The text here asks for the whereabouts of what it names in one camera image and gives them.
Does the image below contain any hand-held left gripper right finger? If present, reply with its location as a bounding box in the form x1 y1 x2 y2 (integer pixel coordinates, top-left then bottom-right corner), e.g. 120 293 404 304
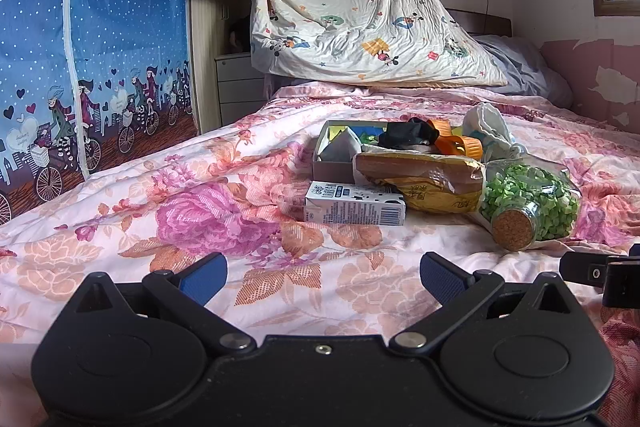
389 252 577 356

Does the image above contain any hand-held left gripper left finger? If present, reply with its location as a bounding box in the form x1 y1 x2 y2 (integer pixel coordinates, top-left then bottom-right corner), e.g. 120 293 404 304
75 252 257 356

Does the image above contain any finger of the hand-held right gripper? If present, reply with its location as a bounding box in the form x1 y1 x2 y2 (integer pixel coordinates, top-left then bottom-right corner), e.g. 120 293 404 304
559 251 609 286

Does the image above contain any black sock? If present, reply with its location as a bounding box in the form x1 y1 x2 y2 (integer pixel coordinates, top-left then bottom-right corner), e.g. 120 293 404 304
377 117 441 152

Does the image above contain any colourful printed storage box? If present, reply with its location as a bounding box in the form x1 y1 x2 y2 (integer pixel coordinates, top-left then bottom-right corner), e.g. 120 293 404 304
312 119 451 184

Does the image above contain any grey cloth sock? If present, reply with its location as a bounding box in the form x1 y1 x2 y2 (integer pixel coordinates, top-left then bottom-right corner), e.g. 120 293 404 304
322 127 364 164

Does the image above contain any glass jar of green bits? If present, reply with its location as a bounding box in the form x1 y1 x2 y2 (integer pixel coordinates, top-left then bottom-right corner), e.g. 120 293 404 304
479 159 582 253

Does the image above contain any pink floral bedsheet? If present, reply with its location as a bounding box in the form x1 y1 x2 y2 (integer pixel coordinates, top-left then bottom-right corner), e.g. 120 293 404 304
0 82 640 427

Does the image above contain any yellow bread packet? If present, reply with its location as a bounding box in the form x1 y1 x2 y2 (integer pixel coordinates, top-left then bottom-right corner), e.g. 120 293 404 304
352 150 487 214

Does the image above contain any white and blue milk carton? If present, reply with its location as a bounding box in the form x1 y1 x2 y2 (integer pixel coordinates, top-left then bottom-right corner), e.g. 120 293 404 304
303 180 407 227

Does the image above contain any orange plastic bottle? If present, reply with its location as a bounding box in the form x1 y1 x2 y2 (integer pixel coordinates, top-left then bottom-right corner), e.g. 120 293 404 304
427 119 485 160

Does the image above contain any white drawer cabinet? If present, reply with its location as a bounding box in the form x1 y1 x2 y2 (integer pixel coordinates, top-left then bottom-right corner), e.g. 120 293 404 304
214 52 269 128

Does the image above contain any grey pillow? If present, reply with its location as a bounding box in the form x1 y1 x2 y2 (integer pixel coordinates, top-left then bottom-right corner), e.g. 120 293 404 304
472 34 574 108

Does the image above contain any beige wooden wardrobe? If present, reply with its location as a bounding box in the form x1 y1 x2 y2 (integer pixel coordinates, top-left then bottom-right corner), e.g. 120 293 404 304
189 0 257 134

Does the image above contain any dark wooden headboard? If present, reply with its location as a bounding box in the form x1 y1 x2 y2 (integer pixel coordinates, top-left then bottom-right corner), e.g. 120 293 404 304
444 8 514 38

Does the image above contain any blue printed wardrobe curtain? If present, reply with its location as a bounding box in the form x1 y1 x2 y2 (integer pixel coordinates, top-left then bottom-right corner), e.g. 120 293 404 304
0 0 197 228

